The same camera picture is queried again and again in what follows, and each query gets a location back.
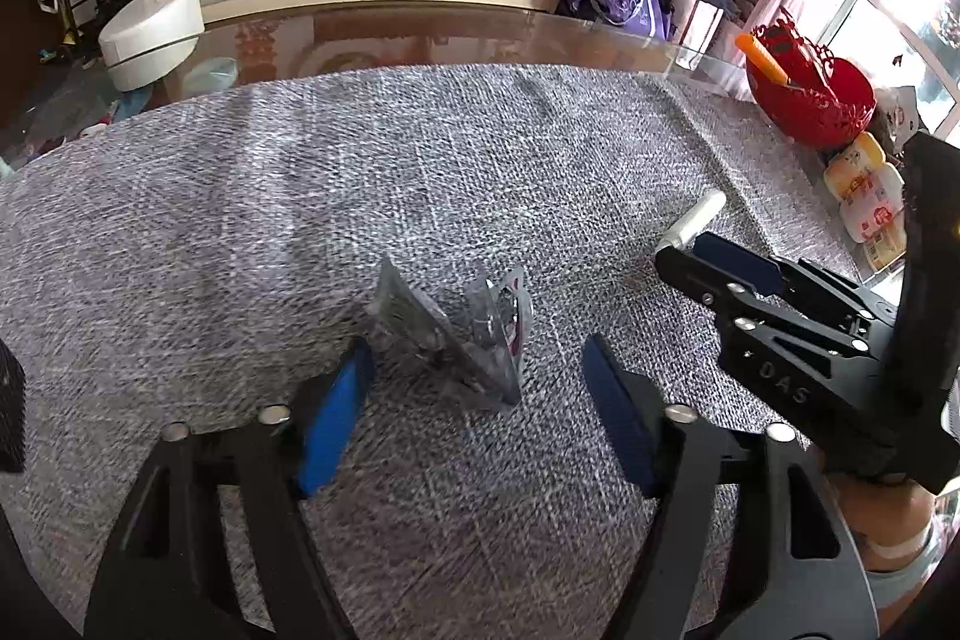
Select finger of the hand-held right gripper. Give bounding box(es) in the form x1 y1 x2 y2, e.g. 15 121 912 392
692 232 899 331
655 241 872 361

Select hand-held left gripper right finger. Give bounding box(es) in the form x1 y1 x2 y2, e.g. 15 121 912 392
583 334 880 640

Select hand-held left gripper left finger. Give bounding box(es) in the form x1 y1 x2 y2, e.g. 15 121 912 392
82 338 374 640

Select white paper roll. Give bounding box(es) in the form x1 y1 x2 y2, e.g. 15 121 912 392
660 190 726 251

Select clear plastic packaging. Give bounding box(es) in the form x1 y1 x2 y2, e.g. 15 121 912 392
365 256 535 414

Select person's right forearm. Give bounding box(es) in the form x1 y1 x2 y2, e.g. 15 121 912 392
821 458 947 612

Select yellow white snack packets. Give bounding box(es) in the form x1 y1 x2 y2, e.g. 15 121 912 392
823 130 910 272

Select red lace-edged bowl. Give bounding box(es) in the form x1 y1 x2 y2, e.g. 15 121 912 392
745 6 878 151

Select orange stick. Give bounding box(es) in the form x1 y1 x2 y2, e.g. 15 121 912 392
734 32 790 88

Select grey woven table cloth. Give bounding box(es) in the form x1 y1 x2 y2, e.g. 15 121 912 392
0 64 908 640

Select black mesh object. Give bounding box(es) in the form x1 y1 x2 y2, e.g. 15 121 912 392
0 338 28 474

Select white round stool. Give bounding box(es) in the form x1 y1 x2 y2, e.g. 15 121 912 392
97 0 205 92

